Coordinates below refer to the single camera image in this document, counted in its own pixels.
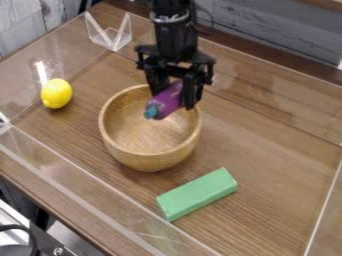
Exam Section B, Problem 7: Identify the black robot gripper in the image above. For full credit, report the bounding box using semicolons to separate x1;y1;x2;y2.
135;45;215;110

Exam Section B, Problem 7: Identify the purple toy eggplant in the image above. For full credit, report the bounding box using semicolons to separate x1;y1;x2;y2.
144;80;183;120

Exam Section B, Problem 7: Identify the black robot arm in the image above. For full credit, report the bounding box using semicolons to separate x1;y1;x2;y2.
135;0;215;110

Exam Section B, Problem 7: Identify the brown wooden bowl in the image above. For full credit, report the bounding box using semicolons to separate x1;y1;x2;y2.
99;84;202;172

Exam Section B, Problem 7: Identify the yellow lemon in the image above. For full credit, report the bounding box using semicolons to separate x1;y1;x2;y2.
40;78;72;109

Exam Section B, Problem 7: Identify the green rectangular block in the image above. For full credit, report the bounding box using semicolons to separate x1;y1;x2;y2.
156;168;238;222

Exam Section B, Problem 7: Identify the clear acrylic tray wall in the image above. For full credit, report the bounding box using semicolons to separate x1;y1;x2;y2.
0;18;342;256

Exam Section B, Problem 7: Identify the black metal bracket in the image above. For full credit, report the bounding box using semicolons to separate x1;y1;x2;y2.
29;223;77;256

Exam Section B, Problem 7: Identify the black cable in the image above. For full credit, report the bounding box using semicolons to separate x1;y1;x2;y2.
0;223;39;256

